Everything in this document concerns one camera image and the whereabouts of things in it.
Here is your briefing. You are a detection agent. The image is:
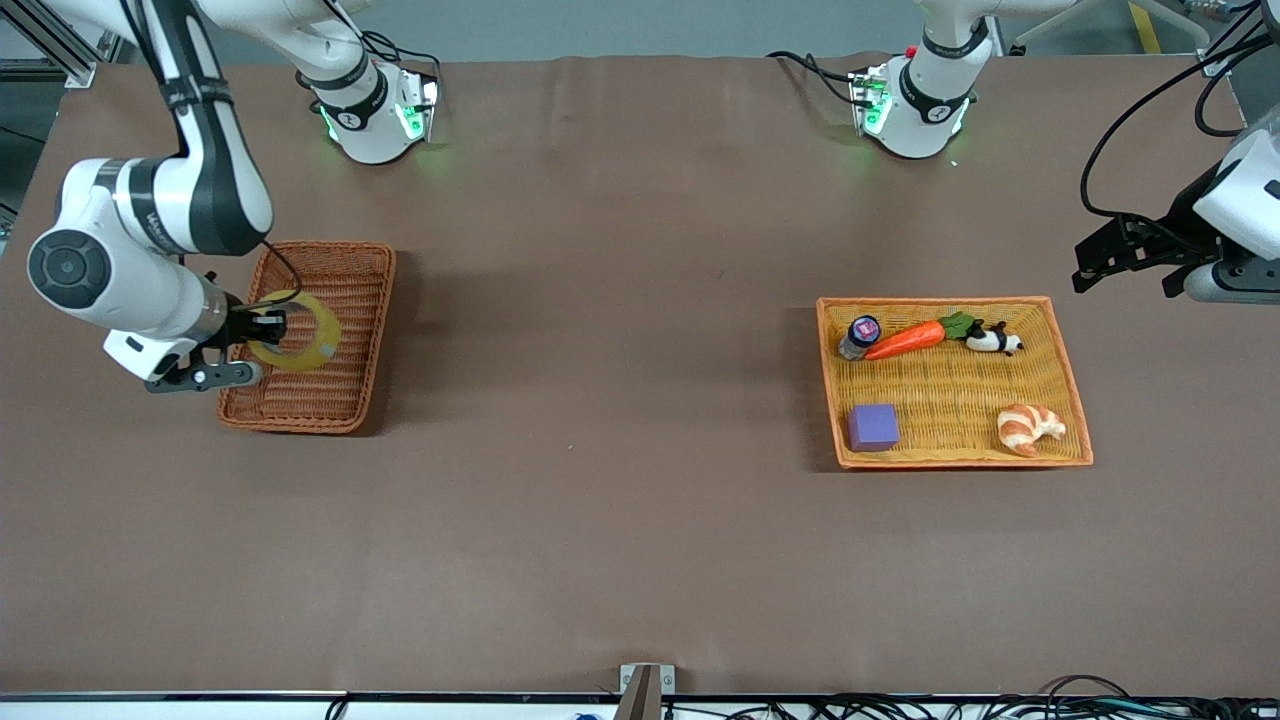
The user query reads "clear yellowish tape roll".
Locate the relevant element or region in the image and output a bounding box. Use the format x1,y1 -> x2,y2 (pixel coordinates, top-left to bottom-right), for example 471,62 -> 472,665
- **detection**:
245,290 -> 342,372

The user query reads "brown wicker basket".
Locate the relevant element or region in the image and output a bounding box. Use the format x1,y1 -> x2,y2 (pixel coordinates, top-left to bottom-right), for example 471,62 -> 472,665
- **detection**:
217,240 -> 397,435

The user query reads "orange wicker basket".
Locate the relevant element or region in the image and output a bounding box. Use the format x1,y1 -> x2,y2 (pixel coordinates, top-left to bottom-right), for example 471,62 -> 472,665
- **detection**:
816,296 -> 1094,470

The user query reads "black white panda toy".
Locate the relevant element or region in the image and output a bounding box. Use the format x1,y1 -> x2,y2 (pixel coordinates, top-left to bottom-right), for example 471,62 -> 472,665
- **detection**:
964,320 -> 1025,357

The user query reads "toy croissant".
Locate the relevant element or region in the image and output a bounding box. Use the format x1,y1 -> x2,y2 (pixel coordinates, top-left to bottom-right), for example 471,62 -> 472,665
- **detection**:
997,403 -> 1068,458

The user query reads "orange toy carrot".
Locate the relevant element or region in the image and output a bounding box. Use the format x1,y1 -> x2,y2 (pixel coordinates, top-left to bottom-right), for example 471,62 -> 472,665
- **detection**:
863,311 -> 979,362

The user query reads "small jar purple lid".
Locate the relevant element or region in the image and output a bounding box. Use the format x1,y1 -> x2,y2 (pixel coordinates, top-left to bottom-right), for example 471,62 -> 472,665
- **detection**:
838,315 -> 882,361

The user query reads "purple foam cube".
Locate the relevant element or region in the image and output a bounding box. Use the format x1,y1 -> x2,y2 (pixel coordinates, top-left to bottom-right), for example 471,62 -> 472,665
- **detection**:
848,403 -> 901,453

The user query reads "brown table cover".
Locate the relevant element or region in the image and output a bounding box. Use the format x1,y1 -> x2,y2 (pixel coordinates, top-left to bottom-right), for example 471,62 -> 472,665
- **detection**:
0,55 -> 1280,696

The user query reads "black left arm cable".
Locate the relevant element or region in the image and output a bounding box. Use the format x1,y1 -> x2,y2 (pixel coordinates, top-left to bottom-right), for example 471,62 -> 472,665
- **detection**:
1079,30 -> 1280,223

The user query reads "aluminium frame post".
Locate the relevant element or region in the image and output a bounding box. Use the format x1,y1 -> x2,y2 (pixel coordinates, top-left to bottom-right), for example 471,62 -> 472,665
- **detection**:
0,0 -> 136,89
1200,0 -> 1263,77

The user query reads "black right base cable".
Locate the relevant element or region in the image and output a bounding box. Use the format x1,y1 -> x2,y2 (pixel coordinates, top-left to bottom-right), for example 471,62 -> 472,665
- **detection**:
300,0 -> 444,86

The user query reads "black base cable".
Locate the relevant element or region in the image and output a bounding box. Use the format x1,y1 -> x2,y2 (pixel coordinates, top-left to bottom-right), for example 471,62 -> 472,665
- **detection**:
767,50 -> 863,107
300,0 -> 444,86

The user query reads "black left base cable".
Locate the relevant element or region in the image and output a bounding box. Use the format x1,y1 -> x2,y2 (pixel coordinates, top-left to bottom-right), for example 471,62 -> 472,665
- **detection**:
767,50 -> 863,107

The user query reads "black cable bundle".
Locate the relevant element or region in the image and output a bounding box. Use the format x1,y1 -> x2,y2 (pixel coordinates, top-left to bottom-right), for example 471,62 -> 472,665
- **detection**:
660,675 -> 1280,720

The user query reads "grey metal camera bracket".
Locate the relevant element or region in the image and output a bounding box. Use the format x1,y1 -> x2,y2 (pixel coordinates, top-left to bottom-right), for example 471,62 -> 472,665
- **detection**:
619,663 -> 677,720

